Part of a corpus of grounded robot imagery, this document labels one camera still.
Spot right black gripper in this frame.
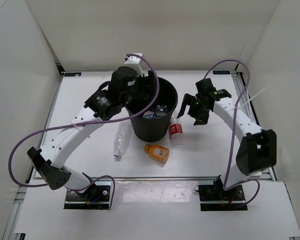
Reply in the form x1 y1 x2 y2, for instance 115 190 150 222
177 93 210 126

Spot red label clear bottle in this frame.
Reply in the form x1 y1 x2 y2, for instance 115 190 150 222
169 113 184 145

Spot small clear black-cap bottle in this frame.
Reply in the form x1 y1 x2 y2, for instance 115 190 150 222
154 104 169 118

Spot tall clear crushed bottle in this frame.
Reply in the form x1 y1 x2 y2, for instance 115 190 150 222
113 120 133 158

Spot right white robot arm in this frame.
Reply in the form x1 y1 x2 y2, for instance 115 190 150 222
178 78 277 200

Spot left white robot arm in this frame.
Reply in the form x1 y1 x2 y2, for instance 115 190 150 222
27 66 159 200

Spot black plastic waste bin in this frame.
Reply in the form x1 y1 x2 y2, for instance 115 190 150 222
130 77 178 143

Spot orange juice bottle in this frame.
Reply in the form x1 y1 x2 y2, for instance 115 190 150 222
144 144 170 164

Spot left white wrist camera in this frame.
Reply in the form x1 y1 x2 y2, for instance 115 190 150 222
123 54 143 76

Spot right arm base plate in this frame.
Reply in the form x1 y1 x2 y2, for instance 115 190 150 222
193 184 248 212

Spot front aluminium rail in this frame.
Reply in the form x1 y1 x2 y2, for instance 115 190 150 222
34 175 262 181

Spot right aluminium frame rail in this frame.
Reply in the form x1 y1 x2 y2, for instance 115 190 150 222
231 71 277 181

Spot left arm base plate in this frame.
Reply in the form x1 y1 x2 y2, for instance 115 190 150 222
63 180 113 210

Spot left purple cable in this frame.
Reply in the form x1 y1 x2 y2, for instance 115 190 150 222
8 52 161 210

